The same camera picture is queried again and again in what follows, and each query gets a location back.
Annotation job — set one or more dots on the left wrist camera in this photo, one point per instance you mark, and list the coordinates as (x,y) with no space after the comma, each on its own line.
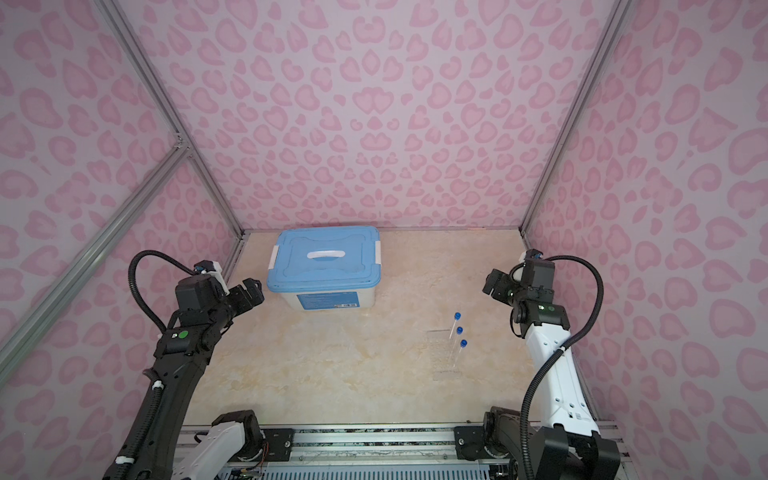
(213,269)

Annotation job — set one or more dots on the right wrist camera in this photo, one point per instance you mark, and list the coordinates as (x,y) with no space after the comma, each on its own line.
(532,255)

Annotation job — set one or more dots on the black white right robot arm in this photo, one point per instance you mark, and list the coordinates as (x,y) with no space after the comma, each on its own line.
(553,435)

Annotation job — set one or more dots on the blue capped test tube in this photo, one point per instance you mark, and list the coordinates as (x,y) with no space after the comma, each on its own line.
(459,341)
(458,354)
(454,327)

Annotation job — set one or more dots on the blue plastic bin lid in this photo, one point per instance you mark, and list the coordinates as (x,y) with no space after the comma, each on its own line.
(325,258)

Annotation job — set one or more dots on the clear acrylic test tube rack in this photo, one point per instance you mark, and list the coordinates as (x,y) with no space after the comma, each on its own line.
(440,347)

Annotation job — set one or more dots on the white plastic storage bin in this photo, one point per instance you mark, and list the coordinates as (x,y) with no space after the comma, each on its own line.
(327,294)

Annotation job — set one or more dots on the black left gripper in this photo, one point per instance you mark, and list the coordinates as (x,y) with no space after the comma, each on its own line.
(254,293)

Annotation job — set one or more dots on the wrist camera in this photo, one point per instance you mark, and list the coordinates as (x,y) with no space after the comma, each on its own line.
(213,269)
(532,255)

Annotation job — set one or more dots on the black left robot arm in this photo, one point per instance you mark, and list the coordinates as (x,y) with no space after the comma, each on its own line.
(179,364)

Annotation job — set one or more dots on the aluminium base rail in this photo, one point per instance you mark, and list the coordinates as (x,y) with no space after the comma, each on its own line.
(235,447)

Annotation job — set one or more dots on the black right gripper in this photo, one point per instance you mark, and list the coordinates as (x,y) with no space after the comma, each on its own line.
(490,282)

